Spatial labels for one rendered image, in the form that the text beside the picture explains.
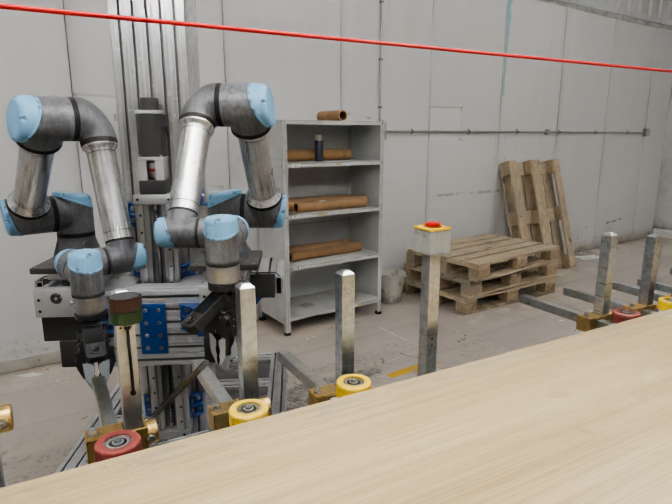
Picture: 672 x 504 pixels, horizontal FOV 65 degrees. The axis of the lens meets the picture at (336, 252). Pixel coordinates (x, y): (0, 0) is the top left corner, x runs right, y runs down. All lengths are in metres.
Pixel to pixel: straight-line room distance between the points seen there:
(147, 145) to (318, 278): 2.85
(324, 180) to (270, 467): 3.60
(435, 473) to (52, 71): 3.27
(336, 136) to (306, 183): 0.47
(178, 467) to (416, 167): 4.32
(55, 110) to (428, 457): 1.21
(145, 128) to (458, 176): 3.99
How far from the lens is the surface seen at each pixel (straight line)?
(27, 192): 1.77
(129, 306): 1.04
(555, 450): 1.09
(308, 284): 4.48
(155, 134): 1.90
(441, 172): 5.29
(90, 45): 3.79
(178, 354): 1.92
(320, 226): 4.43
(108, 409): 1.32
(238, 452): 1.02
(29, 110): 1.55
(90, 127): 1.58
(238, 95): 1.48
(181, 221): 1.32
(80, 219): 1.91
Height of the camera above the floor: 1.45
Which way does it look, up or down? 12 degrees down
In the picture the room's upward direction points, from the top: straight up
